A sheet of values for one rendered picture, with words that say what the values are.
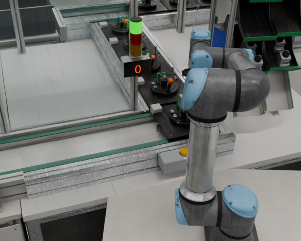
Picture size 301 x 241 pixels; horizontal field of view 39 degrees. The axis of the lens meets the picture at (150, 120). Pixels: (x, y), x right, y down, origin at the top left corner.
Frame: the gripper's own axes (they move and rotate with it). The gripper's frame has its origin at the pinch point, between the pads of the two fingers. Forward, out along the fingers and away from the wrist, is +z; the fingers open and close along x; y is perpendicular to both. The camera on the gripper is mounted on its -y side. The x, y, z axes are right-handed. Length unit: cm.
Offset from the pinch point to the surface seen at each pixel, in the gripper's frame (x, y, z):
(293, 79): 97, -54, 34
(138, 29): -18.9, -15.5, -30.6
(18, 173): -74, 7, 11
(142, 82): -9.0, -39.2, 9.1
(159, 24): 32, -123, 18
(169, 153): -14.8, 13.7, 11.3
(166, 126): -9.9, -2.7, 10.3
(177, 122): -5.0, -1.6, 8.3
